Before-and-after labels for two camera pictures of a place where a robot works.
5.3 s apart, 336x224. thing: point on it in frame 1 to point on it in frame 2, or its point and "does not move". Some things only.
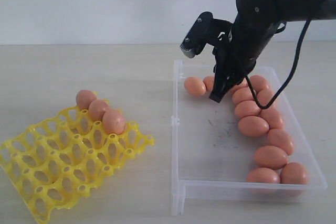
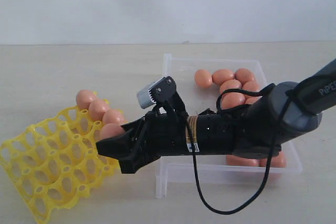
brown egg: (195, 86) to (203, 78)
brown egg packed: (97, 108) does not move
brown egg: (294, 173) to (279, 161)
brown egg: (263, 175) to (235, 160)
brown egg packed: (84, 98) does not move
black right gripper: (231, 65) to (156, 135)
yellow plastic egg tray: (52, 162) does not move
